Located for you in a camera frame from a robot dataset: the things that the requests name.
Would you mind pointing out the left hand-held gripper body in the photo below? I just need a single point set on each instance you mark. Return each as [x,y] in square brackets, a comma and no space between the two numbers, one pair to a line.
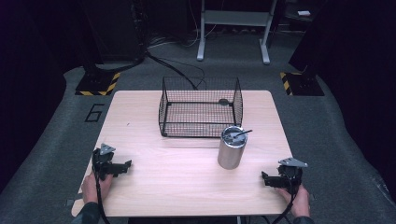
[102,160]

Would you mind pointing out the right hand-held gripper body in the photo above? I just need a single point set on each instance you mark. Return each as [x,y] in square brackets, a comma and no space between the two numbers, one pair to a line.
[291,177]

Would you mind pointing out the steel tumbler with lid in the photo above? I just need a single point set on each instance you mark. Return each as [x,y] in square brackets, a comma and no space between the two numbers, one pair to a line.
[230,152]

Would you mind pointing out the black spoon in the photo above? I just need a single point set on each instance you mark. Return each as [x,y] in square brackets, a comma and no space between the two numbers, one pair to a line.
[243,133]

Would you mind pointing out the person's right hand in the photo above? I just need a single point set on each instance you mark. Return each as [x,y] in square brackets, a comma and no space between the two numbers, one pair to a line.
[300,202]

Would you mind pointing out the person's left hand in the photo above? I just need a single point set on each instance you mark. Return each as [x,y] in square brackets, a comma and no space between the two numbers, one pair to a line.
[91,188]

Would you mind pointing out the striped black stand base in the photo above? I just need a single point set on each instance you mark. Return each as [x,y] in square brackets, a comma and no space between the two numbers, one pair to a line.
[303,84]
[98,84]

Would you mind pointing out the dark curtain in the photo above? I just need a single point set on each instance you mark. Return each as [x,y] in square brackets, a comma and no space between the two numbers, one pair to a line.
[358,62]
[28,77]

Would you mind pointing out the black cabinet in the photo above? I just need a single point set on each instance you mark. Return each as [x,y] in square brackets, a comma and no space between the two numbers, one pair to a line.
[115,31]

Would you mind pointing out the grey metal stand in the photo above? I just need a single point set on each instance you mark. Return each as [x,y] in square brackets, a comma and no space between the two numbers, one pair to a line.
[236,18]

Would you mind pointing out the small white box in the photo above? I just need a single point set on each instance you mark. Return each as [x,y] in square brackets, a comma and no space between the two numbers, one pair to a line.
[304,13]

